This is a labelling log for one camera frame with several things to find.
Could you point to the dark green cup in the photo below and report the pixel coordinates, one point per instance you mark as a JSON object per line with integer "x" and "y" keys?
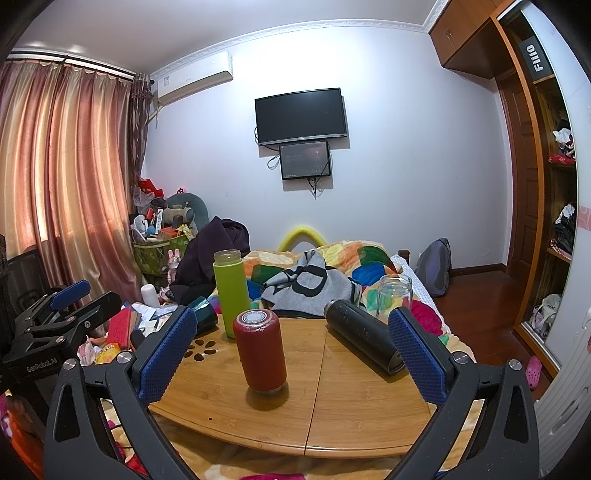
{"x": 204, "y": 316}

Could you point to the black mesh chair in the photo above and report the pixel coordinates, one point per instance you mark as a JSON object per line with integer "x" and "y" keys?
{"x": 27, "y": 277}

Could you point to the large black wall television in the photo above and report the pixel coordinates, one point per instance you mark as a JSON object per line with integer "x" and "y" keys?
{"x": 301, "y": 115}

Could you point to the grey green plush toy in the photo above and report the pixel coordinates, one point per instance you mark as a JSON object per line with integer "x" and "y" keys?
{"x": 184, "y": 210}

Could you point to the pink curtain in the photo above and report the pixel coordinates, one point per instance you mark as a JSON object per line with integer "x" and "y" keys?
{"x": 69, "y": 175}

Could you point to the green storage basket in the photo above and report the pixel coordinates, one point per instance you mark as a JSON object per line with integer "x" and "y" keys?
{"x": 154, "y": 258}

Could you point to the clear glass jar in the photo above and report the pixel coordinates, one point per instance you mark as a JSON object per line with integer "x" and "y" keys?
{"x": 393, "y": 297}

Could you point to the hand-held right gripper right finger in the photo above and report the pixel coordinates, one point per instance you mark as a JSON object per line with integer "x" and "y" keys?
{"x": 415, "y": 355}

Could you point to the yellow snack packet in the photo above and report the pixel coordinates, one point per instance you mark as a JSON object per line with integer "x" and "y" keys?
{"x": 107, "y": 354}

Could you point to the grey and black cloth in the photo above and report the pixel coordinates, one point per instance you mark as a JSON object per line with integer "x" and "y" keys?
{"x": 309, "y": 281}

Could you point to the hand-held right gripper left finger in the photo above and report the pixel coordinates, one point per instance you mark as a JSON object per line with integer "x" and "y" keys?
{"x": 168, "y": 355}

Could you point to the colourful patchwork quilt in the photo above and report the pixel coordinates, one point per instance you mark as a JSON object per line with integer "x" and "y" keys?
{"x": 369, "y": 263}

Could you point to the round wooden folding table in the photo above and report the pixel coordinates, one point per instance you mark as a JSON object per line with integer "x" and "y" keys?
{"x": 332, "y": 406}

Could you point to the white plastic bottle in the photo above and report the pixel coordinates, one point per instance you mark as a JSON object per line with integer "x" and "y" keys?
{"x": 149, "y": 295}

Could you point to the green bottle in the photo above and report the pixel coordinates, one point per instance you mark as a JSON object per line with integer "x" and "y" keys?
{"x": 232, "y": 295}

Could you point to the wooden overhead cabinet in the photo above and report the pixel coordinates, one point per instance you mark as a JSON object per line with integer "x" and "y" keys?
{"x": 466, "y": 37}

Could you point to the yellow foam tube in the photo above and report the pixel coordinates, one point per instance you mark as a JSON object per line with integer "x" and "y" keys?
{"x": 302, "y": 232}

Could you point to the red book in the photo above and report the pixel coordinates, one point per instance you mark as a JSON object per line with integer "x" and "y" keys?
{"x": 119, "y": 328}

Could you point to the pink slipper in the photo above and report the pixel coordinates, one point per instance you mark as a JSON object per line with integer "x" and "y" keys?
{"x": 534, "y": 371}

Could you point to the wooden door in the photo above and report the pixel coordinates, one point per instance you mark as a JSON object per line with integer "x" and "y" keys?
{"x": 519, "y": 184}

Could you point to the dark purple garment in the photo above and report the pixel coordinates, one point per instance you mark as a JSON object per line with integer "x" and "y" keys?
{"x": 212, "y": 258}

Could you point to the red bag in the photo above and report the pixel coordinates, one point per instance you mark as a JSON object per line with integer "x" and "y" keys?
{"x": 150, "y": 187}

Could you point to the pink rabbit toy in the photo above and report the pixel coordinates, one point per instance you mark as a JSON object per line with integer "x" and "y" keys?
{"x": 174, "y": 263}

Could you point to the red cup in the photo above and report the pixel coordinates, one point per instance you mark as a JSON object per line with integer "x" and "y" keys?
{"x": 261, "y": 350}

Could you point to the white air conditioner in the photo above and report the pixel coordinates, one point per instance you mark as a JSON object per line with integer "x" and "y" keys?
{"x": 194, "y": 78}

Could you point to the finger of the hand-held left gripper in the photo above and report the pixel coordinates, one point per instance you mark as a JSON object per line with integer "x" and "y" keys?
{"x": 69, "y": 291}
{"x": 99, "y": 308}

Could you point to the white handbag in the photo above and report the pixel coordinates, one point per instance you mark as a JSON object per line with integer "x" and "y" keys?
{"x": 547, "y": 314}

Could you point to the black bottle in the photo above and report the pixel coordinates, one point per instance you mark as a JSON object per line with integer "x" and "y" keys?
{"x": 360, "y": 334}

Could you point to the grey backpack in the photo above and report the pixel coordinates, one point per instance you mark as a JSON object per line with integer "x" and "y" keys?
{"x": 434, "y": 267}

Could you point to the wooden wardrobe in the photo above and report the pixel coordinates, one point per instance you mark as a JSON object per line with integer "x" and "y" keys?
{"x": 561, "y": 230}

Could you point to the small black wall monitor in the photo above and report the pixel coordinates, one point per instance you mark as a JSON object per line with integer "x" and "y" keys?
{"x": 304, "y": 160}

